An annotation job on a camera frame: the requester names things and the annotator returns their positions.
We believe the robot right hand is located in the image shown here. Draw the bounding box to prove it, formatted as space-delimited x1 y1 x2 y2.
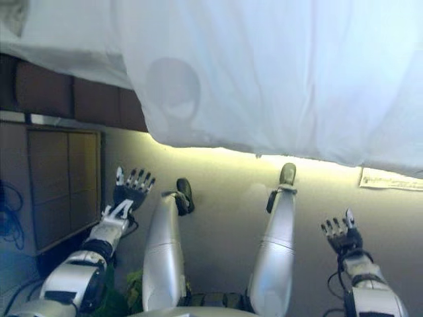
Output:
320 207 364 254

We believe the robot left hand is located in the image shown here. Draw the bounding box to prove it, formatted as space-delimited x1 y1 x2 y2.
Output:
112 166 157 213

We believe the white duvet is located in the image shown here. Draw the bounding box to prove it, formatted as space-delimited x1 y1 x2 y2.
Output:
114 0 423 181

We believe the glowing under-bed light strip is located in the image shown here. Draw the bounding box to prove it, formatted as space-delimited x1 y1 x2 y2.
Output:
150 138 363 172

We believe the white bed sheet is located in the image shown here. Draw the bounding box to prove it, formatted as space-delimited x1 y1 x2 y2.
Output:
0 0 133 90

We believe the silver robot left leg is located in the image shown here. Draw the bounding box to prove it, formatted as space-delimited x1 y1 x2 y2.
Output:
142 178 196 313

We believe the silver robot leg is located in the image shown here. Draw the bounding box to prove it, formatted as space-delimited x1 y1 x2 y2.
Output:
142 178 196 313
247 162 297 313

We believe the silver robot right leg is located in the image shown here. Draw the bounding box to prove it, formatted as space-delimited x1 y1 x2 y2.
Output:
247 162 297 313

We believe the white printed paper sheet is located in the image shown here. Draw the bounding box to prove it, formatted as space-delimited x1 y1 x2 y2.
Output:
358 166 423 192

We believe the glass-topped wooden nightstand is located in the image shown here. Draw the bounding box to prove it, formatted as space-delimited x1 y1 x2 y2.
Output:
0 110 106 265

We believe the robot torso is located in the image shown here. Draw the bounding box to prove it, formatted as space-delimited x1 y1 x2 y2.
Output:
138 290 265 317

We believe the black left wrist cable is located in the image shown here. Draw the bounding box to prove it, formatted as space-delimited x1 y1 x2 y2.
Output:
110 211 139 268

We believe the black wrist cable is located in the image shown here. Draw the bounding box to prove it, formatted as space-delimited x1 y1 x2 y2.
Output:
327 260 354 317
110 211 139 268

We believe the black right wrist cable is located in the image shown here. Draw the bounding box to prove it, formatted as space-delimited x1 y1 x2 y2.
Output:
327 260 354 317

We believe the brown upholstered bed frame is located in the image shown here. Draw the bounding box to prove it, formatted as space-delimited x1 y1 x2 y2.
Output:
0 54 149 133

